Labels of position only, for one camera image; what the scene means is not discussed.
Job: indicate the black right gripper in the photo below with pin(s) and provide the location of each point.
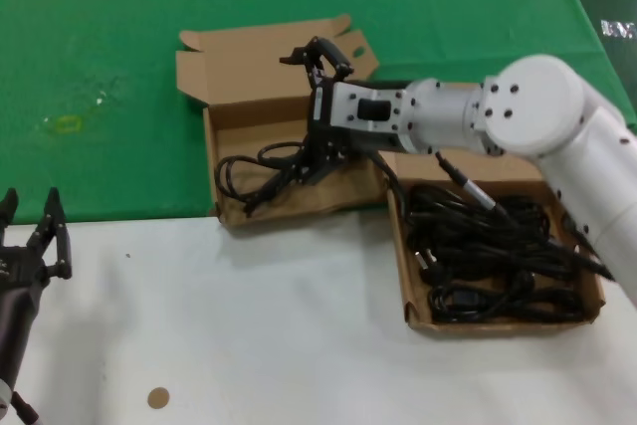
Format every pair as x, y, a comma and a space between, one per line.
321, 116

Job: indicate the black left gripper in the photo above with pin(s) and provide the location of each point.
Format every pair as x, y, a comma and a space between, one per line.
20, 268

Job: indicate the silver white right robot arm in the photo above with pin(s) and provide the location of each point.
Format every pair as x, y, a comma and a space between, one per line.
537, 101

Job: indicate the open cardboard box, creased floor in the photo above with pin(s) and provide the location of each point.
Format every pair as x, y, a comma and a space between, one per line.
239, 71

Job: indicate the open cardboard box, smooth lid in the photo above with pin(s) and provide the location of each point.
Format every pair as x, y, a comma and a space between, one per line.
413, 315

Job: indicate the yellow tape square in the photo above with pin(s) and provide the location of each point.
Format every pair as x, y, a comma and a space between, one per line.
68, 124

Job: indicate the brown cardboard disc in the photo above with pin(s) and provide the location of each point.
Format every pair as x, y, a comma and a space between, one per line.
158, 398

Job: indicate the green table cloth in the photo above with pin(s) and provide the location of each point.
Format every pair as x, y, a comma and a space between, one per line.
99, 22

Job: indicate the crumpled silver foil piece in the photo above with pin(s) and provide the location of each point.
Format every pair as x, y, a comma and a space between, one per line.
617, 29

